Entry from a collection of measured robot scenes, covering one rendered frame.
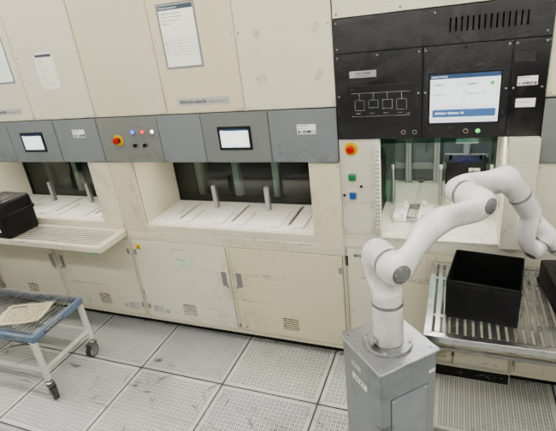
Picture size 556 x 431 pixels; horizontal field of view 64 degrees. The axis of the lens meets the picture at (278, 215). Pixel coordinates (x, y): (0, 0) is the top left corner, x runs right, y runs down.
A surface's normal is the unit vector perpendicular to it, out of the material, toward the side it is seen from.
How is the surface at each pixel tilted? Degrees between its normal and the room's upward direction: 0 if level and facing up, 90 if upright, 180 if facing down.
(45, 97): 90
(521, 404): 0
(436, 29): 90
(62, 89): 90
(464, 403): 0
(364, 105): 90
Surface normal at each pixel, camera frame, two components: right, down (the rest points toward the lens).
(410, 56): -0.35, 0.40
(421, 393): 0.41, 0.32
